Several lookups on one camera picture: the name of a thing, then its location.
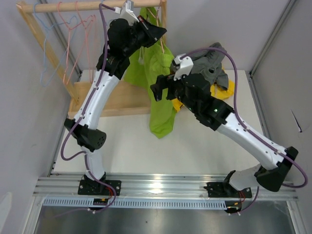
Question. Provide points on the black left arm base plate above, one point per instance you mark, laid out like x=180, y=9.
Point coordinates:
x=90, y=187

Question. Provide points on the pink hanger of yellow shorts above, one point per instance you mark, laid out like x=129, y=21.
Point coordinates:
x=87, y=25

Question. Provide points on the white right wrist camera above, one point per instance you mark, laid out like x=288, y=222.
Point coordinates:
x=183, y=65

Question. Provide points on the light grey shorts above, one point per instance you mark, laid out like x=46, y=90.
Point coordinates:
x=209, y=64

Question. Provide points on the pink hanger of olive shorts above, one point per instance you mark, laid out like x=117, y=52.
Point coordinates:
x=71, y=31

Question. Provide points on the yellow shorts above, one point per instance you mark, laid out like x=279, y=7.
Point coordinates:
x=216, y=92

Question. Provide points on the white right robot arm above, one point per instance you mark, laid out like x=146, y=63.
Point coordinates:
x=272, y=169

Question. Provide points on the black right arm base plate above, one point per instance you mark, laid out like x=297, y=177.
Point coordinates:
x=221, y=190

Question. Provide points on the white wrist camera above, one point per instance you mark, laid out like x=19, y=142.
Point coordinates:
x=126, y=12
x=183, y=65

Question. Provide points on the wooden clothes rack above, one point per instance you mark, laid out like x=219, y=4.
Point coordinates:
x=126, y=99

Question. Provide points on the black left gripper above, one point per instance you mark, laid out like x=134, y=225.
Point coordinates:
x=154, y=32

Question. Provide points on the slotted white cable duct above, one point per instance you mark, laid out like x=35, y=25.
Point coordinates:
x=201, y=204

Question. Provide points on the aluminium mounting rail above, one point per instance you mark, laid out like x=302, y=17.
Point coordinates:
x=146, y=186

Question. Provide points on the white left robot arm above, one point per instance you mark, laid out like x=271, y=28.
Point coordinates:
x=83, y=127

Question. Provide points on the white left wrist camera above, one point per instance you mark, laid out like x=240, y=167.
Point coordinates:
x=126, y=12

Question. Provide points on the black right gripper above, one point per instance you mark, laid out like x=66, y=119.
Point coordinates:
x=162, y=83

